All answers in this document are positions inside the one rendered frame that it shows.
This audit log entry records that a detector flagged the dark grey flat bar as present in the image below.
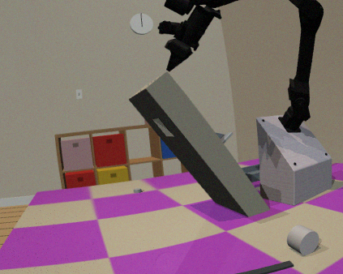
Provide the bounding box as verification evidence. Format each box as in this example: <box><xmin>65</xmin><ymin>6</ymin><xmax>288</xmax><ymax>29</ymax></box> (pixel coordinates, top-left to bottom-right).
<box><xmin>235</xmin><ymin>261</ymin><xmax>294</xmax><ymax>274</ymax></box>

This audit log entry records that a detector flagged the grey cylinder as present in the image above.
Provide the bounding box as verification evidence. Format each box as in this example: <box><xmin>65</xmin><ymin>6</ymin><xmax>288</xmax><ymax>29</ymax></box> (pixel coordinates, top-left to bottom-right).
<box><xmin>287</xmin><ymin>225</ymin><xmax>319</xmax><ymax>255</ymax></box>

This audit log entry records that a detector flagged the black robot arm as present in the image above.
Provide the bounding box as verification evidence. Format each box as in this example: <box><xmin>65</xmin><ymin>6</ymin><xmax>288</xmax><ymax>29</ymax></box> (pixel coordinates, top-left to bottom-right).
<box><xmin>158</xmin><ymin>0</ymin><xmax>324</xmax><ymax>133</ymax></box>

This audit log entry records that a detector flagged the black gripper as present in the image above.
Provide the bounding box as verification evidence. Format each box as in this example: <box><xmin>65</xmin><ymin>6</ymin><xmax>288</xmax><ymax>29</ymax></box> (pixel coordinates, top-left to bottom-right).
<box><xmin>165</xmin><ymin>19</ymin><xmax>206</xmax><ymax>72</ymax></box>

